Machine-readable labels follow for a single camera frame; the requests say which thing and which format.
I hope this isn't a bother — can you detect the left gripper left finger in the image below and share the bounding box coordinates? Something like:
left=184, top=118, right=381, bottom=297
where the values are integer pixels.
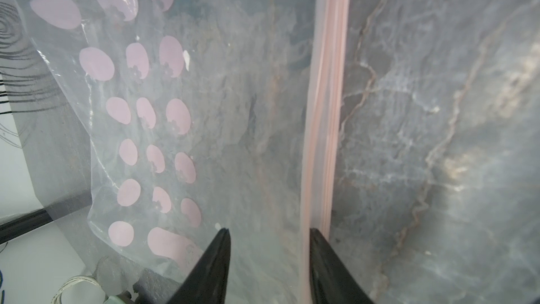
left=168, top=228, right=231, bottom=304

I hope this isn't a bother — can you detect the white toaster cable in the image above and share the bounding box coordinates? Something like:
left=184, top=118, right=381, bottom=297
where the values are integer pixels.
left=50, top=275, right=104, bottom=304

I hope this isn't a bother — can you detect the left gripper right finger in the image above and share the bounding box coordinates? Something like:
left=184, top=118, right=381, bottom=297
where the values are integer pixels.
left=309, top=228, right=374, bottom=304

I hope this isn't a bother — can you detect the mint green toaster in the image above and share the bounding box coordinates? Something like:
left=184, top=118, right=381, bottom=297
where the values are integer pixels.
left=103, top=293, right=134, bottom=304

